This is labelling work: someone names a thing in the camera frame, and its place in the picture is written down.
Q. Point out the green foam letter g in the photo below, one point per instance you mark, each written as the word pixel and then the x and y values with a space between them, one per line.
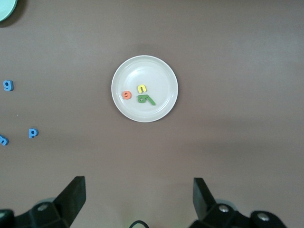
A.
pixel 140 101

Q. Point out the brown table cover sheet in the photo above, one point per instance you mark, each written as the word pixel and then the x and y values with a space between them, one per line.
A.
pixel 225 59

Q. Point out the yellow foam letter u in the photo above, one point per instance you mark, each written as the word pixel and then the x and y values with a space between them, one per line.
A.
pixel 139 89

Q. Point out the green foam letter l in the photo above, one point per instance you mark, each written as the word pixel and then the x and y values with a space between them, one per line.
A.
pixel 151 101

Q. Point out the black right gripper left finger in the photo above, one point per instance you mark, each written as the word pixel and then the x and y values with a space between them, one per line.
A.
pixel 66 204

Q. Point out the pale green plate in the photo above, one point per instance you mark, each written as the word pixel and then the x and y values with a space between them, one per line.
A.
pixel 6 8

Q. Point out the blue foam letter m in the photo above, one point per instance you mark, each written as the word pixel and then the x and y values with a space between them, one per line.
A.
pixel 3 140

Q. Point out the orange foam letter e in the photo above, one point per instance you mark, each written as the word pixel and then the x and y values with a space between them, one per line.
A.
pixel 124 95

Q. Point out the blue foam letter p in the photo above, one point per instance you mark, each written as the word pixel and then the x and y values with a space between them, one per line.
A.
pixel 31 133

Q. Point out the beige brown plate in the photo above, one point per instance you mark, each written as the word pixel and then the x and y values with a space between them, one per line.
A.
pixel 154 71

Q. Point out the blue foam letter g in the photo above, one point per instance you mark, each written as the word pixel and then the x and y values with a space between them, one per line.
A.
pixel 8 85

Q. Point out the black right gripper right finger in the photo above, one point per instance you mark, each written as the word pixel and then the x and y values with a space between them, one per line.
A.
pixel 206 209

